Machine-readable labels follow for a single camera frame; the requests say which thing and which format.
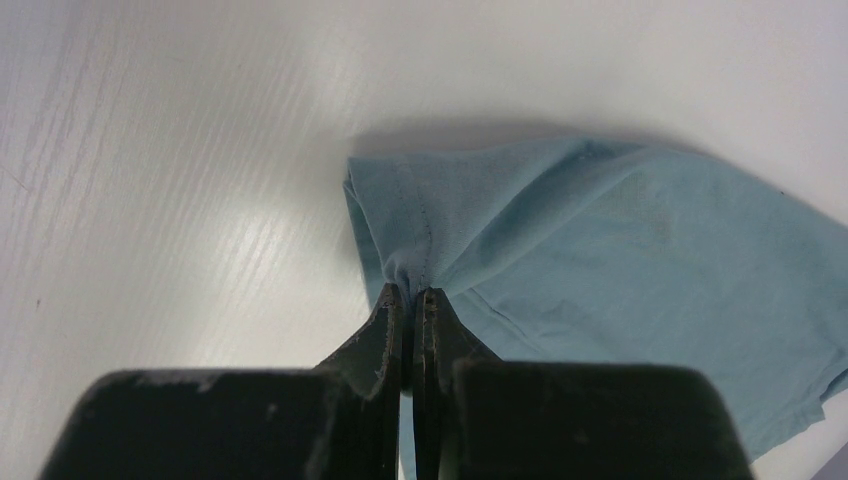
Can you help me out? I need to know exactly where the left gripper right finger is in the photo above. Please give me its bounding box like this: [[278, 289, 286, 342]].
[[411, 289, 752, 479]]

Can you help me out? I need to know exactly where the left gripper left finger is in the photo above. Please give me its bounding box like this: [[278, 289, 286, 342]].
[[41, 284, 405, 479]]

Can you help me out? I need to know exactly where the blue t shirt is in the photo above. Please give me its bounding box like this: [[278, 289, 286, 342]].
[[344, 138, 847, 464]]

